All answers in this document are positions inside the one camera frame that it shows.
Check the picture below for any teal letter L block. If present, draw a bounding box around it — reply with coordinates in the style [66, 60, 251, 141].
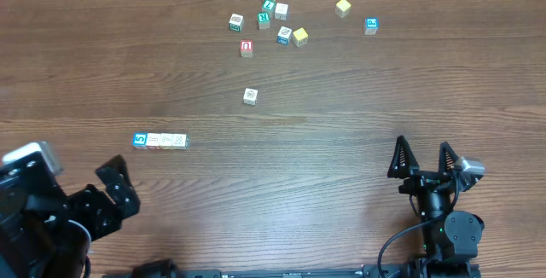
[261, 0, 276, 15]

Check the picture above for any white zigzag picture block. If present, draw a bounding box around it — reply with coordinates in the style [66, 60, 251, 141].
[171, 134, 189, 149]

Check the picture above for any white red edged block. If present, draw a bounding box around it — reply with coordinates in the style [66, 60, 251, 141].
[146, 133, 161, 149]

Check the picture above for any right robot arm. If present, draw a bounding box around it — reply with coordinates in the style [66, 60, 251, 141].
[377, 136, 485, 278]

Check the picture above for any blue edged picture block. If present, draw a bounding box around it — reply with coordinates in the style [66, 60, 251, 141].
[277, 26, 293, 45]

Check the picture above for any lone white picture block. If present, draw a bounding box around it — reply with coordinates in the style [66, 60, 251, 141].
[242, 88, 258, 106]

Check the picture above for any blue letter P block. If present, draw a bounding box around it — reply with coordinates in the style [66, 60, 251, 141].
[363, 17, 379, 36]

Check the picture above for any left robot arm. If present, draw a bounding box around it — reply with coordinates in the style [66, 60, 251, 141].
[1, 141, 140, 277]

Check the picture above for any green letter B block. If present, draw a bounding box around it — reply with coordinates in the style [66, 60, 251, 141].
[229, 14, 244, 32]

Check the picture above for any white blue edged block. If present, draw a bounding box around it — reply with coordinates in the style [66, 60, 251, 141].
[160, 133, 173, 149]

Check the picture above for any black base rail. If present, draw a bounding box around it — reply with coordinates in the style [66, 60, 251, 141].
[103, 259, 481, 278]

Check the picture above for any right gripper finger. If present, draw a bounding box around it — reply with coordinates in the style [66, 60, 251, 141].
[439, 142, 459, 173]
[387, 136, 420, 179]

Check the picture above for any white patterned wooden block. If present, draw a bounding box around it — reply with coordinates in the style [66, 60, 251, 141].
[274, 3, 288, 20]

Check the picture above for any blue number five block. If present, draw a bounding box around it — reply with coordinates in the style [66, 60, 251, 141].
[132, 132, 148, 148]

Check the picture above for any red letter U block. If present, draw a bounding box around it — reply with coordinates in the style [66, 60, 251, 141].
[240, 40, 253, 58]

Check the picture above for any yellow block near cluster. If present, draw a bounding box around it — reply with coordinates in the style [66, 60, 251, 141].
[292, 27, 309, 47]

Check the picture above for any teal letter R block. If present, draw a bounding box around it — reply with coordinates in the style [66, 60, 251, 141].
[257, 12, 270, 30]

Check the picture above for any far yellow wooden block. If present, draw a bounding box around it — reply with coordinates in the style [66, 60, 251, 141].
[335, 0, 351, 18]

